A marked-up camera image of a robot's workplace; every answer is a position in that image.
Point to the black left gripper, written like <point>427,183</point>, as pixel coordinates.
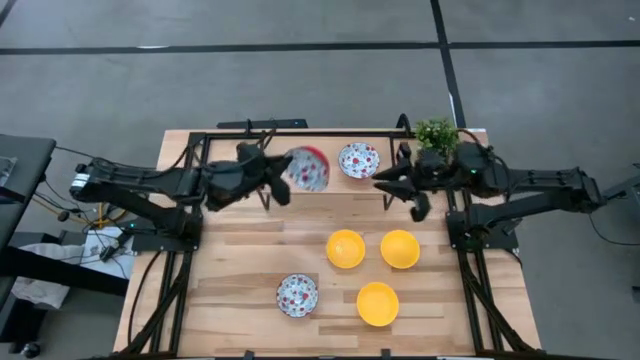
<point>235,182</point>

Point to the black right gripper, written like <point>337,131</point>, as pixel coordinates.
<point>430,175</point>

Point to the red floral ceramic bowl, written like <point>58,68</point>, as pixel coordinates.
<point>307,170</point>
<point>297,295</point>

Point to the red bowls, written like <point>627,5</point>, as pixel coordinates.
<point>358,160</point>

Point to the yellow plastic bowl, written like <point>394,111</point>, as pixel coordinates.
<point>400,248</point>
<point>345,248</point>
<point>377,303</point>

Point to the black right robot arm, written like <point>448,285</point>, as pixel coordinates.
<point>540,180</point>

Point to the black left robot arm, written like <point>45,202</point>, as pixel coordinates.
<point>140,177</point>

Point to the black bar with indicator light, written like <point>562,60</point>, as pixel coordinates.
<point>260,124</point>

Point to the wooden shelf with black legs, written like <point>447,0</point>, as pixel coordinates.
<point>345,187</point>

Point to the green plant in white pot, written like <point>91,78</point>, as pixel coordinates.
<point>437,135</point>

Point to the white plastic sheet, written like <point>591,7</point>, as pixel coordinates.
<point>107,250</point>

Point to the black floor stand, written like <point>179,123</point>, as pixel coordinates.
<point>625,190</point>

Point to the black side table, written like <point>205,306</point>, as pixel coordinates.
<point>25,160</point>

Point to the white crumpled bag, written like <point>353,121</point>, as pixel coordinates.
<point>42,294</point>

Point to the black caster wheel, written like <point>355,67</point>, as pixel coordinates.
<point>31,350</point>

